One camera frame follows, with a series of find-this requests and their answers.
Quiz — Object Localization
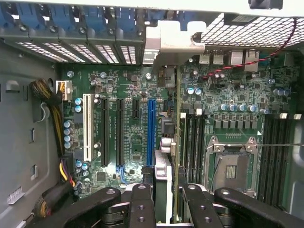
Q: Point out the long black expansion slot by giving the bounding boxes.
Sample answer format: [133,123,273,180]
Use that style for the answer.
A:
[115,97,125,166]
[101,97,110,167]

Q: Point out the white cable tie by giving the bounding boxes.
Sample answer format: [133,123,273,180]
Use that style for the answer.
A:
[39,102,51,122]

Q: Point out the CPU socket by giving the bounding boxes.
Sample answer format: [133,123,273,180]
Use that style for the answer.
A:
[203,135,260,198]

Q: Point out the red black twisted wire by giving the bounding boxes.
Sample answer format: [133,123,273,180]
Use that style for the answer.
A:
[203,18,299,80]

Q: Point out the silver rear port block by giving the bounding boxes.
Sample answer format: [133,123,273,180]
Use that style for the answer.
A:
[229,51,245,66]
[199,53,211,65]
[212,53,224,65]
[244,49,260,72]

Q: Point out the white power connector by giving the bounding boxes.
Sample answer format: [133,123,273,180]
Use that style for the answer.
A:
[56,80,73,103]

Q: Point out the yellow black power cable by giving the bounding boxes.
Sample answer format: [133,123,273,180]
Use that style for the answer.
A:
[29,78,66,157]

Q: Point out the multicolour sleeved power cable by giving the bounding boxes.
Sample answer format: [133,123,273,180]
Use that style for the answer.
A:
[34,153,80,220]

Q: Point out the RAM slot black clips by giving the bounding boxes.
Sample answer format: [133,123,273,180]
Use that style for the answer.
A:
[275,117,294,209]
[258,117,274,202]
[187,111,193,181]
[200,111,208,183]

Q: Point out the short black expansion slot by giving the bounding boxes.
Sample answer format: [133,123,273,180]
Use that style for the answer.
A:
[132,97,140,120]

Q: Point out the RAM slot white clips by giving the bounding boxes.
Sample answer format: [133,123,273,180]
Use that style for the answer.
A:
[193,108,202,181]
[284,113,302,209]
[180,113,188,181]
[267,113,288,207]

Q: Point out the white expansion slot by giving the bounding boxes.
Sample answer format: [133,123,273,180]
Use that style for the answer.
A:
[82,93,93,162]

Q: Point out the green motherboard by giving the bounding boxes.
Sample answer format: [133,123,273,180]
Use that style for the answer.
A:
[58,51,295,214]

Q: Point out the grey open PC case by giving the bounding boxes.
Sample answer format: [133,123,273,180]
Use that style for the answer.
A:
[0,0,304,228]

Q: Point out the blue expansion slot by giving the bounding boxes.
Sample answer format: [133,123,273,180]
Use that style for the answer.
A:
[146,98,157,167]

